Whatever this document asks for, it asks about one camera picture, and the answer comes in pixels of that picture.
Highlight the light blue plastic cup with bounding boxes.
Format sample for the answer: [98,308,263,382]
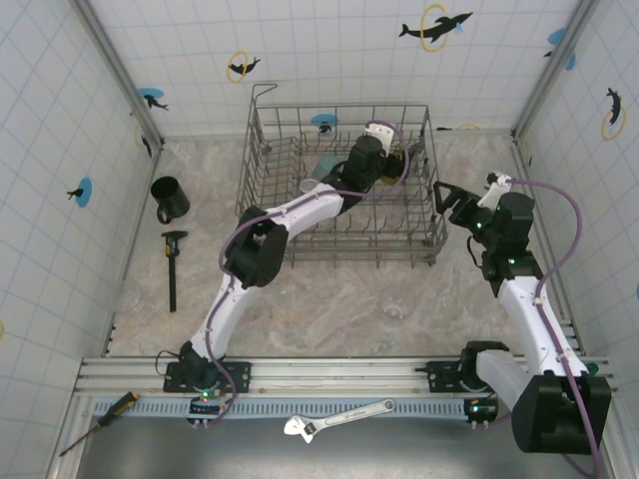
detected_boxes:
[300,152,342,195]

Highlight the clear plastic cup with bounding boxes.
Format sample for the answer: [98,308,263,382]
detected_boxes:
[195,199,229,230]
[378,284,417,325]

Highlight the fish blue oval sticker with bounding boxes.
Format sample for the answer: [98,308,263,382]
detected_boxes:
[309,113,340,136]

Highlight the black controller board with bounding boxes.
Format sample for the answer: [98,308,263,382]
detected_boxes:
[462,396,499,430]
[188,388,225,430]

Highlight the black mug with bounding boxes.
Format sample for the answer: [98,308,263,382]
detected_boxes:
[150,176,192,225]

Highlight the black digital caliper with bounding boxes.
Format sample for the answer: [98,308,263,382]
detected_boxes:
[160,230,190,314]

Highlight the shark blue oval sticker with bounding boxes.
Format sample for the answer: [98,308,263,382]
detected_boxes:
[137,87,170,112]

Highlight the silver adjustable wrench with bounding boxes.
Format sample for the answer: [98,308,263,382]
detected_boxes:
[283,397,397,445]

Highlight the seal blue oval sticker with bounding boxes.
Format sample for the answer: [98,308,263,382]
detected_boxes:
[66,177,95,209]

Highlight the yellow black screwdriver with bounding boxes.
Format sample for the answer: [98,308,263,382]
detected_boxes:
[58,390,141,458]

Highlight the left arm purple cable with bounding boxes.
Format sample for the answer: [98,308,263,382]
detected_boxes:
[202,118,411,429]

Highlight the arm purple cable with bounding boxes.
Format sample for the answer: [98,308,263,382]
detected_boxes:
[468,178,605,479]
[202,118,411,429]

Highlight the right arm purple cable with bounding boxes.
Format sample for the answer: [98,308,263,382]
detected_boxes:
[468,178,605,479]

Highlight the grey wire dish rack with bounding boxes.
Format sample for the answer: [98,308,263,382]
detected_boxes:
[234,82,449,270]

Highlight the large dolphin ring sticker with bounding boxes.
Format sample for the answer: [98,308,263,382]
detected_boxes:
[397,3,474,54]

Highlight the aluminium frame post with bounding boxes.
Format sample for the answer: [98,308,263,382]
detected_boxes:
[511,0,600,141]
[73,0,166,151]

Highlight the small dolphin ring sticker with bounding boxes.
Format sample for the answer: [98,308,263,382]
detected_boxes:
[227,49,263,84]

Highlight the seahorse yellow ring sticker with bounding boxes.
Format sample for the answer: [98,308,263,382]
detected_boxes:
[600,87,628,142]

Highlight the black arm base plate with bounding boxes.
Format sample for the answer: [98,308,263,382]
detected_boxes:
[426,359,500,394]
[163,359,253,395]

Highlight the blue blob wall sticker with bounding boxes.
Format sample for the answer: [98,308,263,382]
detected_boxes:
[542,27,578,72]

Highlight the aluminium mounting rail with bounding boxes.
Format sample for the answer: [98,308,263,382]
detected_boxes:
[73,354,620,400]

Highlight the blue-grey slotted cable duct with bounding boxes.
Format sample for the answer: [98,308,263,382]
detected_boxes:
[92,396,500,421]

